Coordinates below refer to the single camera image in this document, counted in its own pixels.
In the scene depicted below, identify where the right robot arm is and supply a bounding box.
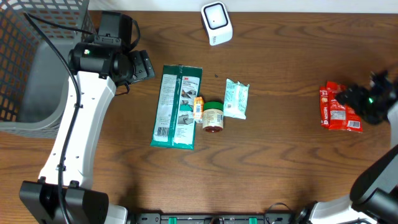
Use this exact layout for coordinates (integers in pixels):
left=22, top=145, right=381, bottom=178
left=292, top=70, right=397, bottom=223

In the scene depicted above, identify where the red snack packet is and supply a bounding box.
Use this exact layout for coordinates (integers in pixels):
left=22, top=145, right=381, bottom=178
left=326, top=81, right=363, bottom=133

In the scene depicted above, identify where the grey plastic mesh basket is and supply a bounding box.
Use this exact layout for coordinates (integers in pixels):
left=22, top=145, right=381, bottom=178
left=1, top=0, right=95, bottom=139

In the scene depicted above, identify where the green white packet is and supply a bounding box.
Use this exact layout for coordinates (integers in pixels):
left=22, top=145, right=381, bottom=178
left=150, top=65, right=203, bottom=150

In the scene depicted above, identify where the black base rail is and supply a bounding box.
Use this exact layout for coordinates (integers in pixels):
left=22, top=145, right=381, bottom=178
left=127, top=212, right=295, bottom=224

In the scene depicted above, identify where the narrow red stick packet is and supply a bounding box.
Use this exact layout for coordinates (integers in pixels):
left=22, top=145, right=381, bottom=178
left=319, top=86, right=330, bottom=128

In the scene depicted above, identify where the light teal wipes pack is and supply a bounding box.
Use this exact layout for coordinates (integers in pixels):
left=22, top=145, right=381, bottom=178
left=223, top=78, right=250, bottom=119

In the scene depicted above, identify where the small orange white carton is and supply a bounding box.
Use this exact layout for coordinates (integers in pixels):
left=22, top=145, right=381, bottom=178
left=193, top=96, right=204, bottom=124

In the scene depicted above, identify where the green lid jar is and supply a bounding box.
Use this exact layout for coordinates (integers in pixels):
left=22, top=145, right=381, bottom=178
left=203, top=101, right=224, bottom=133

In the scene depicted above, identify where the white barcode scanner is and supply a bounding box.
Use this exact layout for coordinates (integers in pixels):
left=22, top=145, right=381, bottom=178
left=201, top=1, right=233, bottom=46

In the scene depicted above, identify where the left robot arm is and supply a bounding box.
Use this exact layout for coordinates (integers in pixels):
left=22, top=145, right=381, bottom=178
left=19, top=11, right=155, bottom=223

